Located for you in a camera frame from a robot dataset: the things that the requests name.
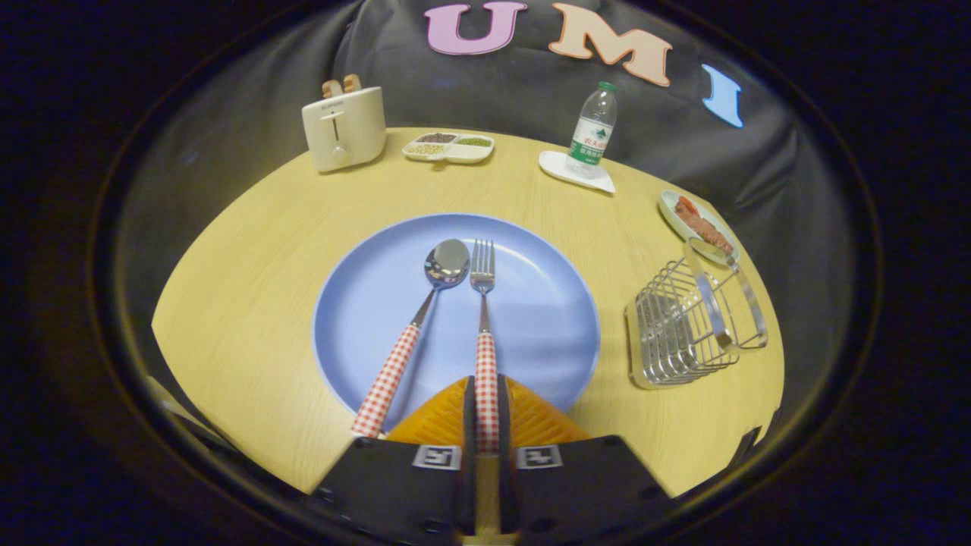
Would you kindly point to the black backdrop cloth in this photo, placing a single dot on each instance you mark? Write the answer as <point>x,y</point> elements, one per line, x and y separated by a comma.
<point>501,91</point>

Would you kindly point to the clear plastic water bottle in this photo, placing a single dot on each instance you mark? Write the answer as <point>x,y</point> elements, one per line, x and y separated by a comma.
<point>592,136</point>

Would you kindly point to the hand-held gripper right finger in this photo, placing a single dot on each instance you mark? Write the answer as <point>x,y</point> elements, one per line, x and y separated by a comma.
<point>505,425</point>

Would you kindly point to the red meat slices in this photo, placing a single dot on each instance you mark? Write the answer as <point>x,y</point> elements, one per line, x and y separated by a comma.
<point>702,226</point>

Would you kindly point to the cream toaster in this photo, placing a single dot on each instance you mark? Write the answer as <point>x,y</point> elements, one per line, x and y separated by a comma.
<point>356,133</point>

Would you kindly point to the toast slice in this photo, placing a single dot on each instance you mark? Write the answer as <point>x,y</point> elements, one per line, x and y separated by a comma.
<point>331,89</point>
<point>352,83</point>

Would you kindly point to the round blue plate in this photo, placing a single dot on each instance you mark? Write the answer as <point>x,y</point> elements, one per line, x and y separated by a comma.
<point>538,318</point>

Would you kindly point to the white divided dish with grains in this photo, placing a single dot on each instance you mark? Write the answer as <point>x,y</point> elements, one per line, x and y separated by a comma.
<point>449,147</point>

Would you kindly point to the small white flat dish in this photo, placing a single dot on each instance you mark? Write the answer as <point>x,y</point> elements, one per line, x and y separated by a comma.
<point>557,167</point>

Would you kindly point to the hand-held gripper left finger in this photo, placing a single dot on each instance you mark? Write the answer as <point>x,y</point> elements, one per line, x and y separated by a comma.
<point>469,425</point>

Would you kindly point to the white oval dish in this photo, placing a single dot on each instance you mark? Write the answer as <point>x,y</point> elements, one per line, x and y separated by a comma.
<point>671,214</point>

